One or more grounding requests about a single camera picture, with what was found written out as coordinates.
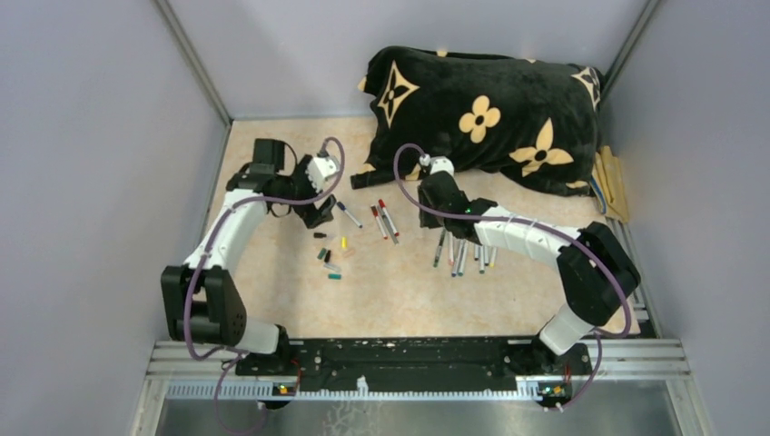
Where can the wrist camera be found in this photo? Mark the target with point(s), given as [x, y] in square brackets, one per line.
[320, 170]
[439, 164]

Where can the barcode white blue pen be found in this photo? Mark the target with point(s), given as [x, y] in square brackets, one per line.
[456, 262]

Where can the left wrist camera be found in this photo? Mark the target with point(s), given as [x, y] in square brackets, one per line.
[320, 170]

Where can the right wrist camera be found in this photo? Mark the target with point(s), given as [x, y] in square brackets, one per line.
[439, 164]

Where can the black floral plush blanket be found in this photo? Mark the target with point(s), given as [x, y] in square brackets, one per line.
[532, 121]

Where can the red capped white marker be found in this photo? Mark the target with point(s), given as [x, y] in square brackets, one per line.
[379, 220]

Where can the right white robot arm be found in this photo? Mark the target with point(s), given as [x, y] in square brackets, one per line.
[596, 273]

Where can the clear pen cap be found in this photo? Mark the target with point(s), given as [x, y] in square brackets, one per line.
[332, 267]

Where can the yellow capped white marker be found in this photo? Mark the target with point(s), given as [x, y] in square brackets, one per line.
[493, 253]

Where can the green capped white marker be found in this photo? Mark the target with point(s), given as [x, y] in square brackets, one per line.
[464, 257]

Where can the yellow cloth bundle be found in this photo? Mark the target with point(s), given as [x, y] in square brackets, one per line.
[608, 186]

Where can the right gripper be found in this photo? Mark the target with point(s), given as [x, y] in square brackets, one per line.
[426, 222]

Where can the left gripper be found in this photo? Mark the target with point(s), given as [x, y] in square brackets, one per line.
[316, 208]

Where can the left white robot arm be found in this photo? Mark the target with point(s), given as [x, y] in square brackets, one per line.
[203, 307]

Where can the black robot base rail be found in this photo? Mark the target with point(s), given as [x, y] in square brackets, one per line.
[416, 364]

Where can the green ink clear pen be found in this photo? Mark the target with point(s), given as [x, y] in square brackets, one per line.
[439, 248]

